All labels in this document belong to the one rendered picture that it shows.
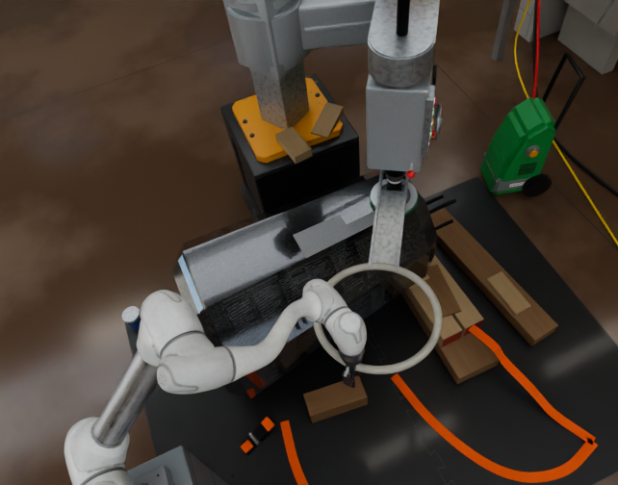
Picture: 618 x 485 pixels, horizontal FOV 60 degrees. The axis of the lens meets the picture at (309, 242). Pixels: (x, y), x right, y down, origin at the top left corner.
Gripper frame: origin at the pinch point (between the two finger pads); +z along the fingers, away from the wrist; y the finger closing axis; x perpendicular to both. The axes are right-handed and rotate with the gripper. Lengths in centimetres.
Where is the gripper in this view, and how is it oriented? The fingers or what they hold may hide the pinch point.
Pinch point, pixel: (353, 376)
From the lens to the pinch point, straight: 206.1
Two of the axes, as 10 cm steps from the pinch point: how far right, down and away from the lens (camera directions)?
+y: 4.4, -7.3, 5.2
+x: -8.9, -2.9, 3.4
